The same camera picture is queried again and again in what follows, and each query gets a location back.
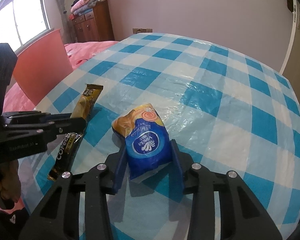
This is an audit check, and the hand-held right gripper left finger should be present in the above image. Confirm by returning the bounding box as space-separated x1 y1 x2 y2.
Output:
19 147 128 240

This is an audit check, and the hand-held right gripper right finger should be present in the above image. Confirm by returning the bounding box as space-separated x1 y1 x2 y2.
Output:
170 139 282 240

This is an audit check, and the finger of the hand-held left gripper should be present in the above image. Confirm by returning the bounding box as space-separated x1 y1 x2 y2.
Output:
4 117 87 143
2 110 72 126

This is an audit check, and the gold coffee sachet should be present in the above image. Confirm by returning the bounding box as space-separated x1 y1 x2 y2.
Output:
70 84 104 120

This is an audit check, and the black coffee sachet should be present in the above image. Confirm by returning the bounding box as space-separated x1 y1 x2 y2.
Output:
47 132 84 182

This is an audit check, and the red plastic basin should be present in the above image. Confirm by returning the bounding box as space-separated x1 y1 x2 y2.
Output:
12 28 73 105

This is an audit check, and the person's left hand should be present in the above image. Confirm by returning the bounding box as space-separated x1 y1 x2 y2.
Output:
0 159 22 205

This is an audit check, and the bright glass window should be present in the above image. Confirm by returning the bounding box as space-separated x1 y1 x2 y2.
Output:
0 0 52 55

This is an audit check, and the blue white checkered tablecloth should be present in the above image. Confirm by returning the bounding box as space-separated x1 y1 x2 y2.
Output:
15 32 300 240

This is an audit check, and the grey patterned curtain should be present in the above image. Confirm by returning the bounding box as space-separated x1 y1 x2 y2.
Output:
51 0 70 44

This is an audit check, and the brown wooden cabinet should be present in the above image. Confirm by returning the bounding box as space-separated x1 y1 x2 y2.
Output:
72 0 115 43

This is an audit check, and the pile of folded blankets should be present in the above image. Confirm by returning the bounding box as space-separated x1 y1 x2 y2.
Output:
70 0 108 17

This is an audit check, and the person's dark clothing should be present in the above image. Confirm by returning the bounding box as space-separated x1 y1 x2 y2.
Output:
0 204 30 240

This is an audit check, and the white door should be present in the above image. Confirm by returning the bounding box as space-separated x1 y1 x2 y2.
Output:
279 0 300 75

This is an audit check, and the wall power outlet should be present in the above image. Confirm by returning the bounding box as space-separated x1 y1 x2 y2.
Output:
132 27 153 34

